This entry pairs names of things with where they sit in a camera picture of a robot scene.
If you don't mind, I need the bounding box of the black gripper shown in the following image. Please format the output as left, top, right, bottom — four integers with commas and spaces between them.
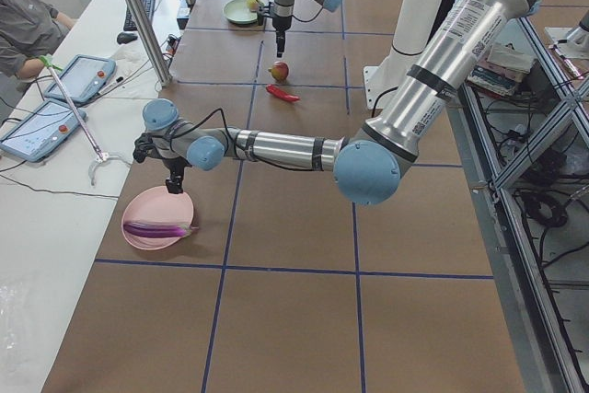
162, 156, 191, 194
272, 16, 292, 57

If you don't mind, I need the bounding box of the red yellow pomegranate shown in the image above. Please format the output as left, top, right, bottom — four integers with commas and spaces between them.
268, 61, 289, 82

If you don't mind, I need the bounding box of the yellow pink peach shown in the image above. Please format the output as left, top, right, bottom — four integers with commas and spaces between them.
246, 0, 260, 13

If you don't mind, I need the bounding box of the red chili pepper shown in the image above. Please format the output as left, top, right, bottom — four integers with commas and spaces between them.
265, 85, 300, 103

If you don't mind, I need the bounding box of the purple eggplant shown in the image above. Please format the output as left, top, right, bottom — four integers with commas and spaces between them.
122, 221, 199, 238

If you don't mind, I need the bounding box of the pink plate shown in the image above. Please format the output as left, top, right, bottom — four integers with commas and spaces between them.
121, 186, 200, 251

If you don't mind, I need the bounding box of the light green plate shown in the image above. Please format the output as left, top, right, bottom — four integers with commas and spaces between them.
223, 0, 258, 26

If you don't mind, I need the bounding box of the black keyboard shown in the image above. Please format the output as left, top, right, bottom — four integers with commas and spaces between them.
122, 0, 157, 32

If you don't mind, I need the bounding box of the far teach pendant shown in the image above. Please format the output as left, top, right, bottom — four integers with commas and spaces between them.
53, 54, 116, 107

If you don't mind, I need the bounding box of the teach pendant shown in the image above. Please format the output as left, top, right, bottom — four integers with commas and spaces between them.
1, 99, 80, 162
53, 54, 116, 107

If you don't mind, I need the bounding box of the near teach pendant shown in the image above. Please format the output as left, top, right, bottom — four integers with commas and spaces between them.
1, 99, 80, 162

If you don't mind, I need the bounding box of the black computer mouse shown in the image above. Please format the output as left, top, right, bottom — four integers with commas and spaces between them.
116, 31, 138, 45

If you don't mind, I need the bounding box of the pink grabber stick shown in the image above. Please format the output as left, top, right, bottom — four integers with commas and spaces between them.
39, 55, 132, 186

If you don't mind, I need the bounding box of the person in grey shirt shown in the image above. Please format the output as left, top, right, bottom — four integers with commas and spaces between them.
1, 0, 76, 80

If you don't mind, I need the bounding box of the stack of books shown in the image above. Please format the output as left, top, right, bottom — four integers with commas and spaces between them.
467, 43, 536, 97

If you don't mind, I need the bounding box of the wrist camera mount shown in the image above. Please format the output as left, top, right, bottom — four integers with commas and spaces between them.
133, 133, 158, 164
256, 2, 274, 26

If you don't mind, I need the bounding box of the aluminium frame post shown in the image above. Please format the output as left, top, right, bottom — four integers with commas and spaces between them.
125, 0, 172, 87

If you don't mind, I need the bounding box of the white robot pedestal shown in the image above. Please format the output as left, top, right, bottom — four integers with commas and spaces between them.
364, 0, 456, 113

